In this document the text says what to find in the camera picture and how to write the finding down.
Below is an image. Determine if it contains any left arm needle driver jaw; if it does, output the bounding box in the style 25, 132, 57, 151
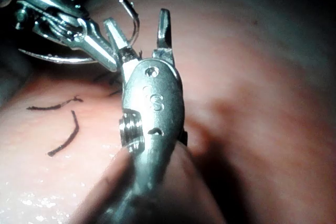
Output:
77, 35, 118, 72
86, 19, 117, 61

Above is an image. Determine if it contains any tissue pad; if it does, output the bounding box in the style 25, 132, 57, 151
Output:
0, 0, 336, 224

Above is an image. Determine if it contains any short black thread piece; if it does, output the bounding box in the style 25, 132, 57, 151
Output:
26, 95, 84, 111
47, 110, 80, 157

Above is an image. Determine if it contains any black stitching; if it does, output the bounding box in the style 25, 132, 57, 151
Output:
92, 72, 123, 98

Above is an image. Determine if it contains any curved steel needle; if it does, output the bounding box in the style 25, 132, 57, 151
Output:
17, 0, 140, 65

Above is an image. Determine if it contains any right arm needle driver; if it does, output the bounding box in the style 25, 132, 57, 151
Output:
119, 59, 188, 154

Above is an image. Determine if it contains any left arm needle driver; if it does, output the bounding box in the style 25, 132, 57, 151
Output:
10, 0, 89, 50

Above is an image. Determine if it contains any right arm needle driver jaw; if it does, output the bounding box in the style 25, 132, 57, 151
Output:
103, 17, 140, 64
153, 8, 176, 65

